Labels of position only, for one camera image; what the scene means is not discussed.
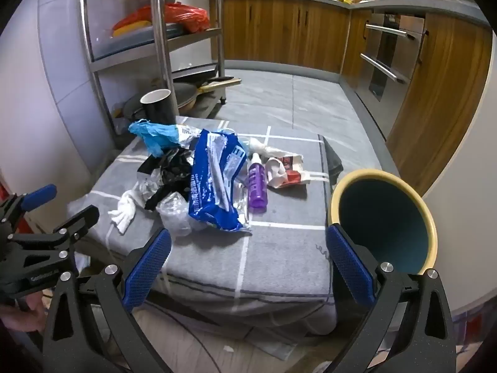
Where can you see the stainless steel oven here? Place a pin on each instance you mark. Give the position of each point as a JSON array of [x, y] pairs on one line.
[[388, 46]]

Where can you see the grey checked blanket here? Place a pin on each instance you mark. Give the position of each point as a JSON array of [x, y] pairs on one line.
[[279, 264]]

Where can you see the crumpled white tissue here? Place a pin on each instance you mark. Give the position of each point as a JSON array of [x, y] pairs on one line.
[[124, 209]]

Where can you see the grey kitchen countertop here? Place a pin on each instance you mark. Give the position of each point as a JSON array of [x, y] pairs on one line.
[[388, 4]]

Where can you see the twisted white paper towel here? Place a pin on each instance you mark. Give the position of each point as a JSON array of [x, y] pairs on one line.
[[258, 145]]

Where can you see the clear plastic wrapper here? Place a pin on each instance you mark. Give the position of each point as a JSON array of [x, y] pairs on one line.
[[174, 213]]

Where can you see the person's left hand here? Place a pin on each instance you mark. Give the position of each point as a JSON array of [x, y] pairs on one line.
[[19, 316]]

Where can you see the red plastic bag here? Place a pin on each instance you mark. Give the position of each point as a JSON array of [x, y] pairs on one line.
[[182, 15]]

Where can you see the purple spray bottle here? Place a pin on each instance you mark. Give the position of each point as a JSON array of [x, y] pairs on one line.
[[256, 186]]

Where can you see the large blue snack wrapper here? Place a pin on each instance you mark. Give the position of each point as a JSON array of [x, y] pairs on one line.
[[209, 198]]

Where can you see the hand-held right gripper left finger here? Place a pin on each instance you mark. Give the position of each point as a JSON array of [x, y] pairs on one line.
[[149, 268]]

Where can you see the blue white plastic wrapper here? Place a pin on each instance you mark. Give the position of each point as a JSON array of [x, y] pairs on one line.
[[155, 136]]

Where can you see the black mug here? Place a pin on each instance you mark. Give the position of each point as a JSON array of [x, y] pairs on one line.
[[159, 110]]

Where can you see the red white paper wrapper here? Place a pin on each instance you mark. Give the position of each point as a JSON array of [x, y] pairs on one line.
[[289, 175]]

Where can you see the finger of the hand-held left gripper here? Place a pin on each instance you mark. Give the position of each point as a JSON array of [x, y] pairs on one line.
[[39, 198], [79, 221]]

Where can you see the stainless steel rack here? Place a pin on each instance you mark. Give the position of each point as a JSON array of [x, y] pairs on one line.
[[159, 27]]

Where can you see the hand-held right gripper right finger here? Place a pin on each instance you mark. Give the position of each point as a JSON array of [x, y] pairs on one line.
[[349, 268]]

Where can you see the black plastic wrapper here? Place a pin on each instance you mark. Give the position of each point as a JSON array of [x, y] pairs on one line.
[[171, 173]]

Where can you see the teal bin with yellow rim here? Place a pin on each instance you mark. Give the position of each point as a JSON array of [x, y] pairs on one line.
[[380, 221]]

